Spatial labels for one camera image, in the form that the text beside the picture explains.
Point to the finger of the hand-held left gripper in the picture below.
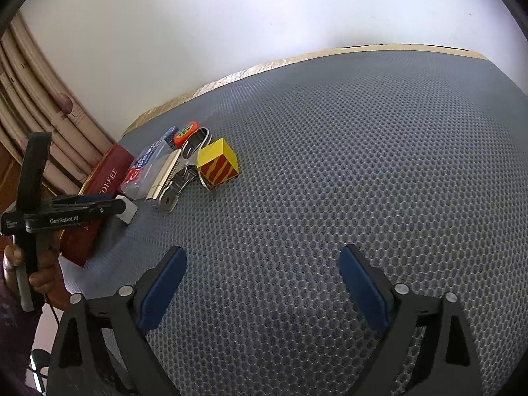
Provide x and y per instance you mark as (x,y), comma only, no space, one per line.
(76,201)
(109,208)

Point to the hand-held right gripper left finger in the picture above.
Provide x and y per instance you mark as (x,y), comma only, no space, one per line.
(165,284)

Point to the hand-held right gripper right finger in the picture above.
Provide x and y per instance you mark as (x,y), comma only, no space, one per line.
(363,288)

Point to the small white cube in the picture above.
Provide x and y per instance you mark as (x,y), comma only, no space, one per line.
(128,212)

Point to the red tin box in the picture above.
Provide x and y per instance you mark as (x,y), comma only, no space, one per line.
(111,169)

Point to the clear plastic box red label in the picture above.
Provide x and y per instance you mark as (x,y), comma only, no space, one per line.
(144,165)

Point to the gold lipstick with clear cap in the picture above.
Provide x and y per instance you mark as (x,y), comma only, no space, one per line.
(163,177)

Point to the person's left hand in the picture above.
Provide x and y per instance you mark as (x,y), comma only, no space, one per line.
(47,280)

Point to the brown wooden furniture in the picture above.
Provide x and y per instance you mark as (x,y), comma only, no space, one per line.
(6,181)

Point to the small blue box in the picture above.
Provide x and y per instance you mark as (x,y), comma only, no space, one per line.
(169,136)

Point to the beige patterned curtain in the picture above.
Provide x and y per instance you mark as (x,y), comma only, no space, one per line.
(41,103)

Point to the orange tape measure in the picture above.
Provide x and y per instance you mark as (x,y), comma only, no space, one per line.
(185,132)

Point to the yellow cube with red stripes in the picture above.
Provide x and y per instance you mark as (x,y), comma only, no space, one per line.
(216,161)

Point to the purple patterned clothing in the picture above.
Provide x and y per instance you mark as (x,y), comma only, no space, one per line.
(12,338)

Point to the grey mesh mat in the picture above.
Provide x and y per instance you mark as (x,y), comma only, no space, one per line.
(330,152)

